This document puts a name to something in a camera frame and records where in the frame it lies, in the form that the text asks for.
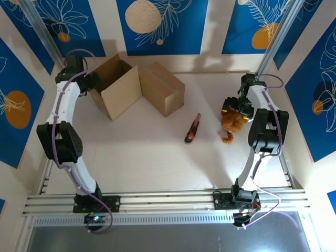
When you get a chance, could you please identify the orange plush toy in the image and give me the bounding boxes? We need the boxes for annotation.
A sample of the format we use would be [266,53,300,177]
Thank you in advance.
[219,108,253,144]

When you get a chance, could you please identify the red black utility knife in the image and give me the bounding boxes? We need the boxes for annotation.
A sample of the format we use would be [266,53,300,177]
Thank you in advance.
[184,112,203,144]

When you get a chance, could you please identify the brown cardboard box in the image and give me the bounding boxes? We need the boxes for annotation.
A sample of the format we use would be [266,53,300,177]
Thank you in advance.
[138,61,186,118]
[88,53,144,122]

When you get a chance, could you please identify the blue monstera orange-dot poster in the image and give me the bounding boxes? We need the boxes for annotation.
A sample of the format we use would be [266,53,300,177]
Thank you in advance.
[327,191,336,211]
[26,0,107,58]
[285,25,336,163]

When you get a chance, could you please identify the blue poster orange circle feather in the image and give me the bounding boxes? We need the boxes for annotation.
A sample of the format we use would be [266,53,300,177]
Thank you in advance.
[221,0,289,55]

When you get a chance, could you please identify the blue poster beige circle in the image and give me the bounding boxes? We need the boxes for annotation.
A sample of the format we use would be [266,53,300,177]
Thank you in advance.
[116,0,209,57]

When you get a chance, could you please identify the blue poster large orange circle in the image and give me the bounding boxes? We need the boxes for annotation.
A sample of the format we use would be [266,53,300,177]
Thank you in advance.
[0,37,46,170]

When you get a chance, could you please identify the aluminium mounting beam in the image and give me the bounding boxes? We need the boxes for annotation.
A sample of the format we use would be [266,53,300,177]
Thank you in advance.
[22,187,308,218]

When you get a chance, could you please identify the circuit board green light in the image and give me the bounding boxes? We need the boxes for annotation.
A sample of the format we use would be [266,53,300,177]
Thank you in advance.
[83,212,108,224]

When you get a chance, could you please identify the aluminium frame post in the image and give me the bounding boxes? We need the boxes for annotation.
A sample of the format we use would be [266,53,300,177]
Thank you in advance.
[20,0,74,81]
[256,0,300,79]

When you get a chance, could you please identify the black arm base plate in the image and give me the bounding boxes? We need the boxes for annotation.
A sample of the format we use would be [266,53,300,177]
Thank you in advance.
[72,194,122,214]
[212,191,262,211]

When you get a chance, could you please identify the circuit board orange wires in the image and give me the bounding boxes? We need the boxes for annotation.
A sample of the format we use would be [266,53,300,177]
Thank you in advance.
[232,208,265,228]

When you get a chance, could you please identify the grey slotted cable duct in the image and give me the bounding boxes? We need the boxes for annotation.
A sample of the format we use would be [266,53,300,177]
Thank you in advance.
[33,212,236,227]

